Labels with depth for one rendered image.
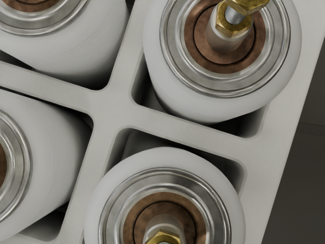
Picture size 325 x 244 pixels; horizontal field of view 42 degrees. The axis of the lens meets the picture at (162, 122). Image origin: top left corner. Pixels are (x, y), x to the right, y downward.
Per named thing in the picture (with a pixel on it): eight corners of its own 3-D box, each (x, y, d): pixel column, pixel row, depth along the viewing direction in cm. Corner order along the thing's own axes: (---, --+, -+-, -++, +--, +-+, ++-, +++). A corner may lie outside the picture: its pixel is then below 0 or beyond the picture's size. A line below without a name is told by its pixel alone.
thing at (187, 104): (266, 67, 43) (339, 14, 25) (211, 145, 43) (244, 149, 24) (187, 13, 43) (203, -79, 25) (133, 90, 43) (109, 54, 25)
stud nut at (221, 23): (257, 16, 22) (261, 11, 21) (238, 43, 22) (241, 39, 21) (226, -6, 22) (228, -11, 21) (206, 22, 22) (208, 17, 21)
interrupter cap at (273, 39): (313, 19, 25) (317, 16, 24) (239, 125, 25) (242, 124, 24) (207, -53, 25) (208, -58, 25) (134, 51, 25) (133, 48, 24)
